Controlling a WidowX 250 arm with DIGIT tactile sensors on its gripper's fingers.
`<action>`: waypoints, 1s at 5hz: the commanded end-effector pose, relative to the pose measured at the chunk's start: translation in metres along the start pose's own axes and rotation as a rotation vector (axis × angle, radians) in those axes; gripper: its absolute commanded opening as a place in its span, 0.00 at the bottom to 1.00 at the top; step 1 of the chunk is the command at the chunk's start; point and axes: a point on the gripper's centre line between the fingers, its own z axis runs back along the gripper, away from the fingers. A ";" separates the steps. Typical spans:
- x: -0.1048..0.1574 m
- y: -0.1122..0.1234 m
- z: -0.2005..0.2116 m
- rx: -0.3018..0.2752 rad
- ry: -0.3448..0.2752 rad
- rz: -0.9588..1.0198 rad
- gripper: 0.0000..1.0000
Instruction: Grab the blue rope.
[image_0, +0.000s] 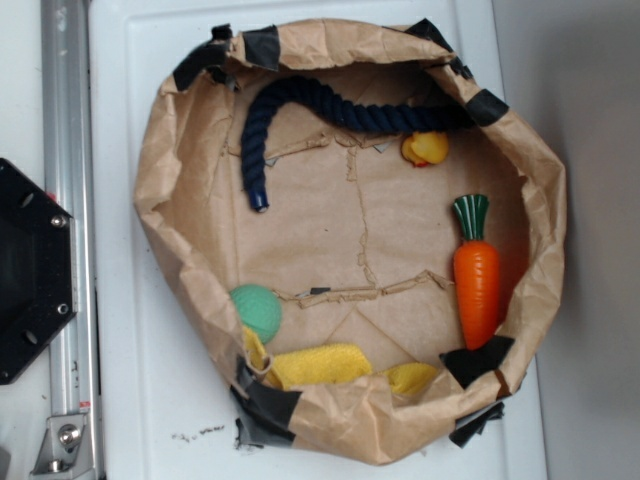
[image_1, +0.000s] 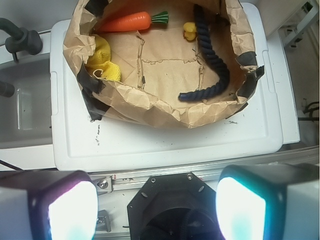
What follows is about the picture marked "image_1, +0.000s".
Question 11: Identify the aluminium frame rail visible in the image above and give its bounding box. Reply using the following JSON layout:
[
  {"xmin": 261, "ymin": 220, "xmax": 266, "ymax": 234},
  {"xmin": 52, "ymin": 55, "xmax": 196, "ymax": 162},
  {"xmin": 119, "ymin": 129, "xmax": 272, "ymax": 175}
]
[{"xmin": 89, "ymin": 145, "xmax": 320, "ymax": 191}]

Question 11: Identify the white plastic bin lid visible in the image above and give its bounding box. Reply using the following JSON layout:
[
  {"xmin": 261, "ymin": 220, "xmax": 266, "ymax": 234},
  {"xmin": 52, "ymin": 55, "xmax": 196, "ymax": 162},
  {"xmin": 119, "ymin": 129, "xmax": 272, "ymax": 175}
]
[{"xmin": 50, "ymin": 2, "xmax": 284, "ymax": 172}]

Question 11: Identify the orange plastic toy carrot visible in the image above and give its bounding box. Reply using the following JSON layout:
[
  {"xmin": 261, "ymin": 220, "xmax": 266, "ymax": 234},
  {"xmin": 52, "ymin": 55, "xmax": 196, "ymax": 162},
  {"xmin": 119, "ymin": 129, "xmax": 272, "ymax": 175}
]
[{"xmin": 96, "ymin": 11, "xmax": 169, "ymax": 33}]

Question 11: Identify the brown paper bag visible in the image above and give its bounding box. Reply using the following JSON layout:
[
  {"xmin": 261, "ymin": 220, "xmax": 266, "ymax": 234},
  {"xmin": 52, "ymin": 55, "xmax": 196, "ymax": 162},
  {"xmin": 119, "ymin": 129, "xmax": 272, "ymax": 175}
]
[{"xmin": 63, "ymin": 0, "xmax": 265, "ymax": 129}]

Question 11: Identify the yellow knitted cloth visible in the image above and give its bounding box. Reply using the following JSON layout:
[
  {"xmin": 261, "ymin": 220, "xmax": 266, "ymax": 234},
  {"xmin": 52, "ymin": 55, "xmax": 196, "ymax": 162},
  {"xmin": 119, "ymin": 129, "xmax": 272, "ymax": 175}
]
[{"xmin": 85, "ymin": 34, "xmax": 121, "ymax": 82}]

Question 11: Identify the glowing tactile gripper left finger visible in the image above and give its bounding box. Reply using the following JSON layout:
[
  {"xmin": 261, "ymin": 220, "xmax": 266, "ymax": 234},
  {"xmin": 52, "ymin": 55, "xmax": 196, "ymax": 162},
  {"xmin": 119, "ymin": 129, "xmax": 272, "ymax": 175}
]
[{"xmin": 0, "ymin": 170, "xmax": 98, "ymax": 240}]

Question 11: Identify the dark blue twisted rope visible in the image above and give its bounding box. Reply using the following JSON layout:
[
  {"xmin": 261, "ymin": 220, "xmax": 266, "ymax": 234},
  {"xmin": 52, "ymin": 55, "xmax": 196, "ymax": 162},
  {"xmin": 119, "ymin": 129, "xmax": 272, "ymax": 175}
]
[{"xmin": 178, "ymin": 4, "xmax": 231, "ymax": 102}]

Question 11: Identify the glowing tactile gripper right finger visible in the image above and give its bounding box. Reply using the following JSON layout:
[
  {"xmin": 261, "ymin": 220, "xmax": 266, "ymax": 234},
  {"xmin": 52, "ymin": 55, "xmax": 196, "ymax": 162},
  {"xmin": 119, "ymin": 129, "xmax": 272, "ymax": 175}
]
[{"xmin": 215, "ymin": 163, "xmax": 320, "ymax": 240}]

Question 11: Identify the yellow rubber duck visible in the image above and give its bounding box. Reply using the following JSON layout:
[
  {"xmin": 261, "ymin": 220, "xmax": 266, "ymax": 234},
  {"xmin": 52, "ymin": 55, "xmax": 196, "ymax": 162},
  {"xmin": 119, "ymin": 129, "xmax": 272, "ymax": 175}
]
[{"xmin": 183, "ymin": 22, "xmax": 197, "ymax": 41}]

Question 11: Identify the metal corner bracket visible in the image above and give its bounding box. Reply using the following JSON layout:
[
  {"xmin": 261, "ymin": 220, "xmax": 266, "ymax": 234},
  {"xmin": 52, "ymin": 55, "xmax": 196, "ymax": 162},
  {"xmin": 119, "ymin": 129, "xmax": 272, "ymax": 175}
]
[{"xmin": 95, "ymin": 176, "xmax": 113, "ymax": 195}]

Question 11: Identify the black octagonal mount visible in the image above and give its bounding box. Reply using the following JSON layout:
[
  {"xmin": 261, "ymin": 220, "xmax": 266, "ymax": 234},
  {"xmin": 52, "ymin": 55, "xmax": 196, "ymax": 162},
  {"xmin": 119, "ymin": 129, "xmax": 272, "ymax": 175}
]
[{"xmin": 127, "ymin": 172, "xmax": 224, "ymax": 240}]

